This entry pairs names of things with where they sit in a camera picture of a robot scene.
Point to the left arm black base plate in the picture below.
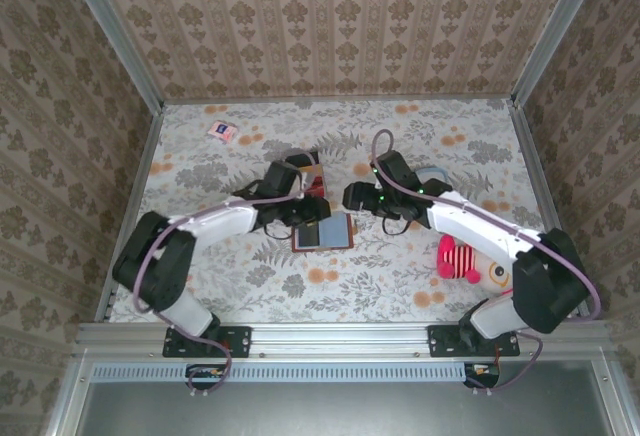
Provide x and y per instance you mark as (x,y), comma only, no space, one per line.
(235,341)

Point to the grey metal sheet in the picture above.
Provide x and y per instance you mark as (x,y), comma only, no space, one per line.
(325,411)

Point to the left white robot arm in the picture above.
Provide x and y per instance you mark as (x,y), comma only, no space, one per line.
(225,221)

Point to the red book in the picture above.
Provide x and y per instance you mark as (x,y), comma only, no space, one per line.
(335,231)

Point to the gold card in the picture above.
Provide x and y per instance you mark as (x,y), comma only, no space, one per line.
(314,171)

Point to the light blue container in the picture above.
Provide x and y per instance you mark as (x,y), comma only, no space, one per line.
(432,169)

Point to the small pink packet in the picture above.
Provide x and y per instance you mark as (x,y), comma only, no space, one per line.
(222,131)

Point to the red VIP card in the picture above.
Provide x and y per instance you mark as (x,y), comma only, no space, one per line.
(316,187)

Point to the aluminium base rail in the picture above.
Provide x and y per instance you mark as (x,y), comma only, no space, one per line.
(340,338)

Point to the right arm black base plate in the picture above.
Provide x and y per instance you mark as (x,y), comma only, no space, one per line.
(442,341)

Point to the aluminium frame post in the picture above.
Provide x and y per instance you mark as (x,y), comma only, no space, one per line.
(560,31)
(115,36)

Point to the floral table cover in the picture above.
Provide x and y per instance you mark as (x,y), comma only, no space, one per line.
(350,281)

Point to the red jewellery box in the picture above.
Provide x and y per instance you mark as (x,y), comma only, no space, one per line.
(324,186)

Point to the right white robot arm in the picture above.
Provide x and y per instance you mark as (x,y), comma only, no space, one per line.
(475,221)

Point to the aluminium side rail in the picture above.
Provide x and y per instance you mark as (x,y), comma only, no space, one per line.
(537,171)
(131,211)

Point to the pink striped plush toy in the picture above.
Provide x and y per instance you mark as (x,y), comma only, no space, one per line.
(457,261)

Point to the black card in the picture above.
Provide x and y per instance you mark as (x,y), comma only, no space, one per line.
(302,159)

